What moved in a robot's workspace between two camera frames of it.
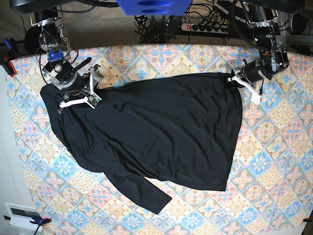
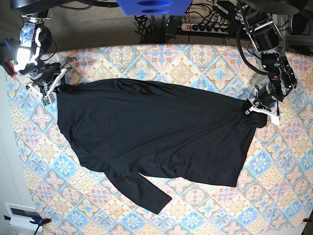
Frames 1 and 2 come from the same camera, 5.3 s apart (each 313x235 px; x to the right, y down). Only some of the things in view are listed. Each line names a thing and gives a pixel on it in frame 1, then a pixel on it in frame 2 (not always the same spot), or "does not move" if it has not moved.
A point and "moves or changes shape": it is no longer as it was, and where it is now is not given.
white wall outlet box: (20, 216) does not move
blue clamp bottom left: (38, 221) does not move
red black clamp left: (8, 66) does not move
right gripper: (254, 71) -> (268, 93)
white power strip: (210, 28) does not move
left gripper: (84, 81) -> (42, 72)
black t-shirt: (185, 130) moves or changes shape
